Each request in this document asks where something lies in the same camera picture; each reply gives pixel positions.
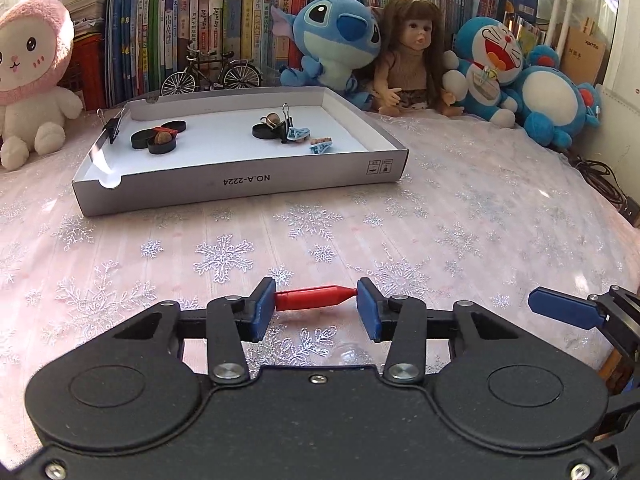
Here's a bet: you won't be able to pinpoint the white cardboard tray box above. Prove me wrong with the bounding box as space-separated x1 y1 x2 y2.
71 85 409 218

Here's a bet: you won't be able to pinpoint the pink snowflake lace tablecloth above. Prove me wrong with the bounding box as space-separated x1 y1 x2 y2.
0 105 640 386

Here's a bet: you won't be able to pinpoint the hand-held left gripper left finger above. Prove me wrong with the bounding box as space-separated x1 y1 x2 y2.
112 276 277 386

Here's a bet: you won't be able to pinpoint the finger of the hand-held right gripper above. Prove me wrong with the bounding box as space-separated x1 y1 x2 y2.
527 286 608 331

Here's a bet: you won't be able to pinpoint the miniature black bicycle model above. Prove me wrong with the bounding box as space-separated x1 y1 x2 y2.
160 45 263 97

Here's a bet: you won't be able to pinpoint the white pipe rack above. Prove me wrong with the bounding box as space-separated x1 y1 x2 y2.
542 0 583 61

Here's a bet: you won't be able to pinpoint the row of books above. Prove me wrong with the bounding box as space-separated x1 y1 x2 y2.
30 0 541 106

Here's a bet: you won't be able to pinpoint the black binder clip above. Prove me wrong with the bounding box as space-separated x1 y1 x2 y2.
96 106 127 145
260 102 296 143

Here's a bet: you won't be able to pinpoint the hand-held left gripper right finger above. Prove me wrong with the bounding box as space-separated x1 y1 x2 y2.
356 277 523 387

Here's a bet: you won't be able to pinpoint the black cables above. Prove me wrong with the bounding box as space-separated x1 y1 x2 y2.
570 155 640 221

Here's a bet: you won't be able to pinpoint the pink hooded bunny plush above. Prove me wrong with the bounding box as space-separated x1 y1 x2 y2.
0 0 83 171

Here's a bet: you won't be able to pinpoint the long-haired baby doll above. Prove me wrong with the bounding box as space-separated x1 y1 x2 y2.
372 0 463 118

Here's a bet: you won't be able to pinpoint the red plastic crate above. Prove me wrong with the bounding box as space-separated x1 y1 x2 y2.
57 35 108 111

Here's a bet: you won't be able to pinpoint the large blue robot cat plush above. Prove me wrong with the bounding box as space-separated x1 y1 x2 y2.
515 45 603 150

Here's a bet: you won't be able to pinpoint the clear plastic dome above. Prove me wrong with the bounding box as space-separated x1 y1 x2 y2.
327 342 371 366

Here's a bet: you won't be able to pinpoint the brown cardboard box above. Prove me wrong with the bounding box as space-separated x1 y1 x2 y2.
560 17 608 86

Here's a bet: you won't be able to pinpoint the blue alien plush toy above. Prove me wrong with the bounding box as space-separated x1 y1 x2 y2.
270 0 383 106

